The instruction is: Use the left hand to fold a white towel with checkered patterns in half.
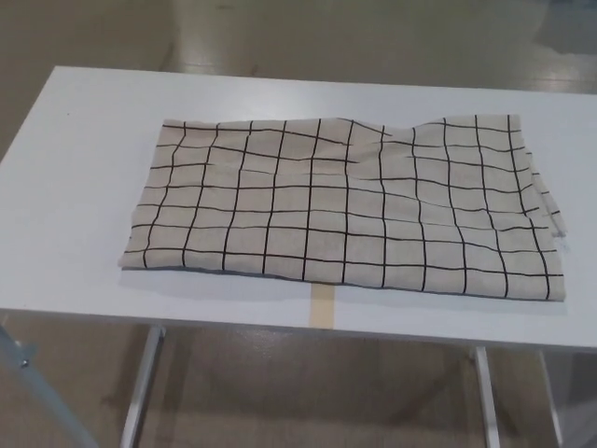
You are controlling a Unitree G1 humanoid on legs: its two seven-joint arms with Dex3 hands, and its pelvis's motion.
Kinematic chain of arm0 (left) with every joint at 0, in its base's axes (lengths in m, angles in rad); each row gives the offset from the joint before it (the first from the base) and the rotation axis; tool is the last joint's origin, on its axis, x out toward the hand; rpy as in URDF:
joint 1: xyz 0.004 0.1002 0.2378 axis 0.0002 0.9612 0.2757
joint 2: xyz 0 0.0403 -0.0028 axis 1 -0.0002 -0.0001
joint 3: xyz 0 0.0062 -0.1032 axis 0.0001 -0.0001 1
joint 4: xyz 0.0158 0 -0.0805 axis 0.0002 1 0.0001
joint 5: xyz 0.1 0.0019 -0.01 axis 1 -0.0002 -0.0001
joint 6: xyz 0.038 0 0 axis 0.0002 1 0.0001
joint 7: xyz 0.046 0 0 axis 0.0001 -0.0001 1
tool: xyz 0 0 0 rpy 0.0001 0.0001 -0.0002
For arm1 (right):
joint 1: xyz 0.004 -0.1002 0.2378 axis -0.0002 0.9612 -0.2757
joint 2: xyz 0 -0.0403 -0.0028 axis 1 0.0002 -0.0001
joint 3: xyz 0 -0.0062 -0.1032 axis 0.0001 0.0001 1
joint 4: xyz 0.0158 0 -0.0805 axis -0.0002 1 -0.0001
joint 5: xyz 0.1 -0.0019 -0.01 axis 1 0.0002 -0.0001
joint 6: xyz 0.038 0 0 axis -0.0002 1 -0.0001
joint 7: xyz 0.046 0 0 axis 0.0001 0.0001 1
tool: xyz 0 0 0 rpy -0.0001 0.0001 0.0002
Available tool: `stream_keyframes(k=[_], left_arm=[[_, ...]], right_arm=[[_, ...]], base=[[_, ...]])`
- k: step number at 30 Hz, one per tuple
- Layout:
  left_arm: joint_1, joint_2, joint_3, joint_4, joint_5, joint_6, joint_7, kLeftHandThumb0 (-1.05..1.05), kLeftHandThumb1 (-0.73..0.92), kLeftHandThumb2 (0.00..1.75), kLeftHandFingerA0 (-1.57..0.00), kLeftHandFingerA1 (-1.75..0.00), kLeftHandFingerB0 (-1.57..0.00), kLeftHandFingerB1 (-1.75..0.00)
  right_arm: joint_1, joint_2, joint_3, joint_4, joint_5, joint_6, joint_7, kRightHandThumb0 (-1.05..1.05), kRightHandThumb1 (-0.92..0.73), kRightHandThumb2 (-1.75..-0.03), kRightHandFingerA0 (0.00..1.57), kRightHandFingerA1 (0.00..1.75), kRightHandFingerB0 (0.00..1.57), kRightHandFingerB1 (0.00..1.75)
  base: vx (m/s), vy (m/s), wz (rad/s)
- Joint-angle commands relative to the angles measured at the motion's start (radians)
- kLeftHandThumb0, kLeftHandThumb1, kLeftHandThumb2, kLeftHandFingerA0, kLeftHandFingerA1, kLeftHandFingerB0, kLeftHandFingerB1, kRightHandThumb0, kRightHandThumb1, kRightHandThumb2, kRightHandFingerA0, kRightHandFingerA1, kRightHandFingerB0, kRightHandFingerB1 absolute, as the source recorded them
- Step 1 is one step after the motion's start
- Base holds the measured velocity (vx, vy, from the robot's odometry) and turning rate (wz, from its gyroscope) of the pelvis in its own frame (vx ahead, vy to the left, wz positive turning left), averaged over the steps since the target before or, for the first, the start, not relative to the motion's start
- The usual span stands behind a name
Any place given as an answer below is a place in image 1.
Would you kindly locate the long beige masking tape strip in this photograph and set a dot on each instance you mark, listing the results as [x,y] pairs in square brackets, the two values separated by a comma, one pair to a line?
[322,305]

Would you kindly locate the white towel with black checks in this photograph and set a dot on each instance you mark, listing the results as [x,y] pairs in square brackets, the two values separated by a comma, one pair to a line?
[326,210]

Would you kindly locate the white metal table leg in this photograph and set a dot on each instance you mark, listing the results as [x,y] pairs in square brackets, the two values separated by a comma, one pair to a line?
[487,401]
[552,406]
[142,396]

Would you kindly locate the grey metal frame bar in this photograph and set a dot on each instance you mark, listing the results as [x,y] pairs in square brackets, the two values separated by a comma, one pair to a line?
[42,392]

